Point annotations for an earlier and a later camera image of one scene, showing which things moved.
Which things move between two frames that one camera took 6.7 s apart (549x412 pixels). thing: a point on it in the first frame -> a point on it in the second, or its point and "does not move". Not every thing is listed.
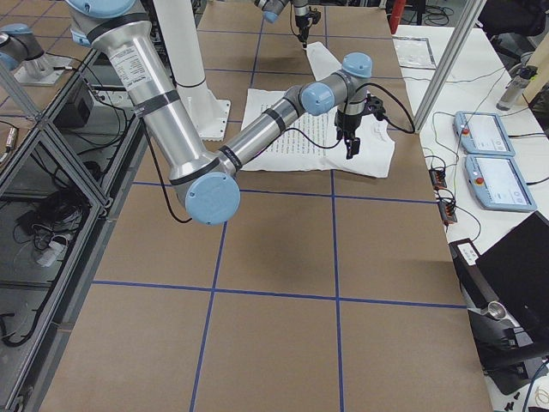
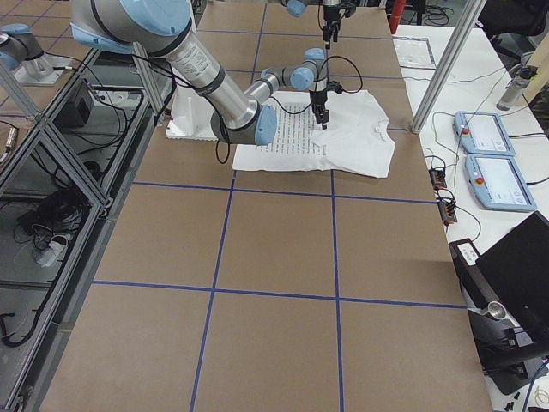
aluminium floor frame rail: [36, 392] does not move
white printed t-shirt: [310, 143] does not move
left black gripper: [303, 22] -> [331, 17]
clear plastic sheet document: [414, 52] does not move
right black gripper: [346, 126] -> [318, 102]
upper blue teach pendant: [482, 134] does not move
